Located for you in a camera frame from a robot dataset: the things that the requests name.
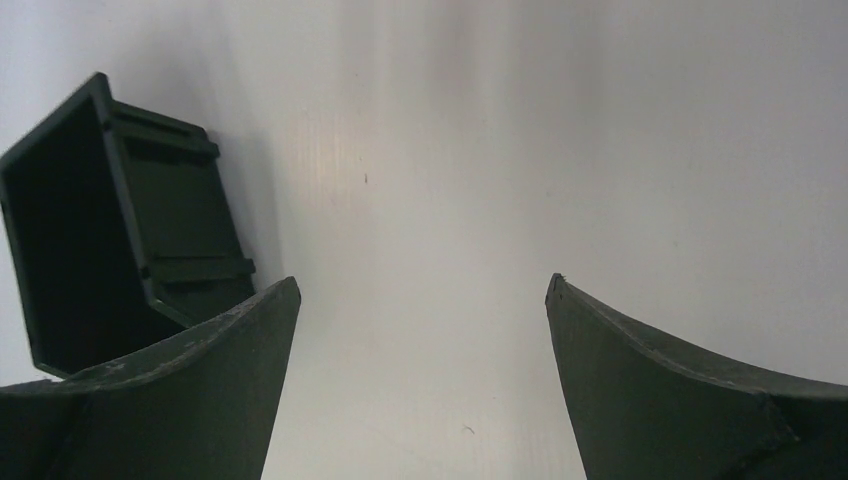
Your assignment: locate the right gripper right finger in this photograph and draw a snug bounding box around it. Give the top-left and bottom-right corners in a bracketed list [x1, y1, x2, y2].
[545, 274, 847, 479]

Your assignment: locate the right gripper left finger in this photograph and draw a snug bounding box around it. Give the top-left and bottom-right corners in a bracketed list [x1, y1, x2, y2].
[1, 277, 301, 479]

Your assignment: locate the black plastic bin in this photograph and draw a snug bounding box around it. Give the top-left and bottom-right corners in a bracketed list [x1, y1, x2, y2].
[1, 72, 256, 378]

